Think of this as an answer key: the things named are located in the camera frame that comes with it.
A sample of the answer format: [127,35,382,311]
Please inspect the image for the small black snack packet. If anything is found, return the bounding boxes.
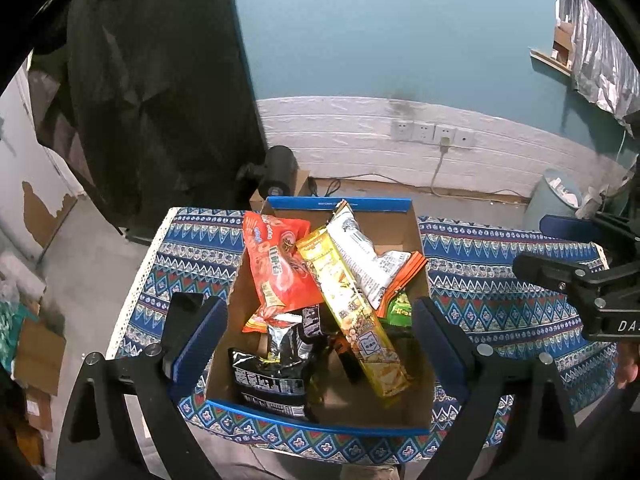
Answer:
[295,305,332,357]

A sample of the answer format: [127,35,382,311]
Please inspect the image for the white snack bag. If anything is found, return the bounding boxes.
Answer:
[327,200,414,311]

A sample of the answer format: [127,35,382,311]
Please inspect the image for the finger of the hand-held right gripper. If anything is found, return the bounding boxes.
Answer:
[540,211,640,267]
[512,252,602,307]

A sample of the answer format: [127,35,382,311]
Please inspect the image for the black backdrop cloth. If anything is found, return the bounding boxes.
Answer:
[30,0,269,247]

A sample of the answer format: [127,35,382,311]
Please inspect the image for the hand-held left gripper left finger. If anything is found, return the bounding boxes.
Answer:
[56,291,230,480]

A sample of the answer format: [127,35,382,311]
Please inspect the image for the large black snack bag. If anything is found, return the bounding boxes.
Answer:
[228,347,317,422]

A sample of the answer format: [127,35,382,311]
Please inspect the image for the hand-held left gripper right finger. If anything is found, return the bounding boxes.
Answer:
[410,296,586,480]

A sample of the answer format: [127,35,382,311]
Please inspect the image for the person's right hand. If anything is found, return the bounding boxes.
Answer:
[615,342,640,390]

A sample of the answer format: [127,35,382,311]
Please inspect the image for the wooden wall shelf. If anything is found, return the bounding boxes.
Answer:
[530,47,574,77]

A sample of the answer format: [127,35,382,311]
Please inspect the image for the orange striped snack packet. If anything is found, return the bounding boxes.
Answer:
[375,251,430,319]

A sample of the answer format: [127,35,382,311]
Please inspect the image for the black floor cable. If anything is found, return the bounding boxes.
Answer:
[307,173,402,199]

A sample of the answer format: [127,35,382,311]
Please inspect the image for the blue patterned tablecloth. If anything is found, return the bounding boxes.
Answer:
[107,206,619,466]

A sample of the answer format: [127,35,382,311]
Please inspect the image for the long yellow snack packet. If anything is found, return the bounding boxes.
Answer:
[295,225,412,400]

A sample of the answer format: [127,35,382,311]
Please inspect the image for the large red snack bag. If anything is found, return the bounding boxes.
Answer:
[242,211,327,335]

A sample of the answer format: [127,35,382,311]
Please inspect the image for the green snack bag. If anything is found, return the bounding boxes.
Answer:
[387,292,416,329]

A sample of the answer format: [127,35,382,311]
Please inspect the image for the silver foil sheet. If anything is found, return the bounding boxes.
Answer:
[570,0,640,122]

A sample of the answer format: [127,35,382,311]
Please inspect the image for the blue-sided cardboard box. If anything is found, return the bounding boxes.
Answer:
[206,196,434,436]

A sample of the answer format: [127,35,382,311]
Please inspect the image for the cardboard boxes on shelf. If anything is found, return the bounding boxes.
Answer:
[552,0,579,67]

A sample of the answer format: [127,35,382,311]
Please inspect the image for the white plug with cable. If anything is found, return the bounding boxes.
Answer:
[430,137,531,202]

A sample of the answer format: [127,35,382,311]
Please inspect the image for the grey-blue trash bin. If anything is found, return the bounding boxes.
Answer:
[522,169,584,234]

